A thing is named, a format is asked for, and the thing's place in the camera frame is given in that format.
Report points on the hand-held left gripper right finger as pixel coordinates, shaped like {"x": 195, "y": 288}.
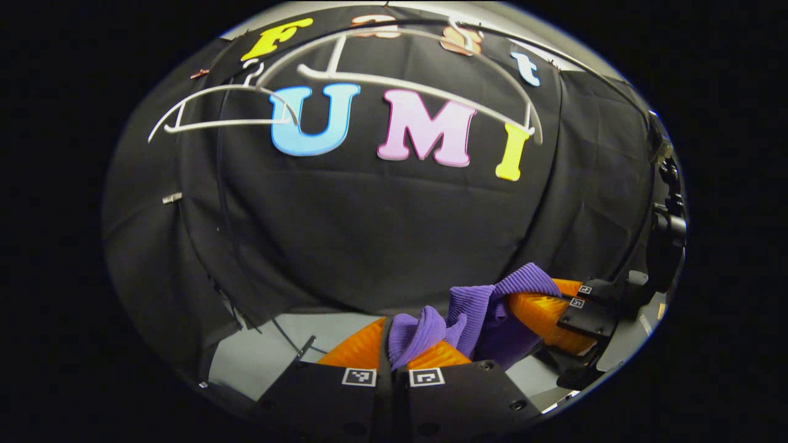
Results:
{"x": 462, "y": 400}

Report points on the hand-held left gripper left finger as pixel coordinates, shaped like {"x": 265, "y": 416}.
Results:
{"x": 320, "y": 400}

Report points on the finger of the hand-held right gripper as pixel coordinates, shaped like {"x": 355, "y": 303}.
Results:
{"x": 585, "y": 317}
{"x": 594, "y": 287}

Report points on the purple ribbed sweater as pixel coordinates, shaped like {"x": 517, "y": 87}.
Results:
{"x": 480, "y": 307}

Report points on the black clothes rack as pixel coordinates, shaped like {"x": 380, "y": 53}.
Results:
{"x": 220, "y": 184}

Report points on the white clothes hanger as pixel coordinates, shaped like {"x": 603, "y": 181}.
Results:
{"x": 369, "y": 79}
{"x": 221, "y": 125}

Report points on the silver cloth clip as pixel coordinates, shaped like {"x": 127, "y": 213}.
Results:
{"x": 172, "y": 197}

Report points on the red cloth clip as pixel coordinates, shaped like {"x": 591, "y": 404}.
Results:
{"x": 199, "y": 73}

